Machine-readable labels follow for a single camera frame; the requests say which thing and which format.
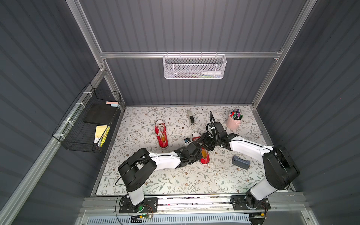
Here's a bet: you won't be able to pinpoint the red canvas sneaker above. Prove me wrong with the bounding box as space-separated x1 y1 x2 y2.
155 120 169 149
191 131 210 165

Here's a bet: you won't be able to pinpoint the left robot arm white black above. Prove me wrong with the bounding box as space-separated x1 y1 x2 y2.
118 140 203 207

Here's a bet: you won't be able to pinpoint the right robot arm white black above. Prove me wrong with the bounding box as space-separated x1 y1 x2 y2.
202 122 300 209

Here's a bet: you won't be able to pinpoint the pink pen cup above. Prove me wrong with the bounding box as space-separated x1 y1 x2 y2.
226 115 241 131

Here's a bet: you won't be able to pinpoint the grey rectangular box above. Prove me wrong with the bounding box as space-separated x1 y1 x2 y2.
232 155 251 170

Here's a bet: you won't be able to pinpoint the white marker in basket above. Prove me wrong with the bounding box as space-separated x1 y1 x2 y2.
173 71 222 77

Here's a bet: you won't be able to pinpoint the yellow notepad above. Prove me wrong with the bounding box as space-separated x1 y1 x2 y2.
94 125 110 148

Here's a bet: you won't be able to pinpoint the pink sticky notes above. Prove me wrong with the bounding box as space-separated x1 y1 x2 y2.
106 101 119 107

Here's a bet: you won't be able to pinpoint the black notebook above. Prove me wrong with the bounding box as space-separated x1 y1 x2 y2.
83 104 118 125

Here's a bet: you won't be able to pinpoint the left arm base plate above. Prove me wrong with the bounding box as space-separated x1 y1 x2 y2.
118 197 158 213

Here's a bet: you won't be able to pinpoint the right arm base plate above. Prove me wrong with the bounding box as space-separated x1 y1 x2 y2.
230 195 271 211

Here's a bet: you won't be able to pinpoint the white wire mesh basket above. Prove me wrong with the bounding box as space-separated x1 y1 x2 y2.
162 53 227 79

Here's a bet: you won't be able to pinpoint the black wire wall basket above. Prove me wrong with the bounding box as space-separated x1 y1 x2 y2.
52 83 122 153

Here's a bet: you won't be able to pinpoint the aluminium mounting rail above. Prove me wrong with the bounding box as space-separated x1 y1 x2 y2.
80 192 309 214

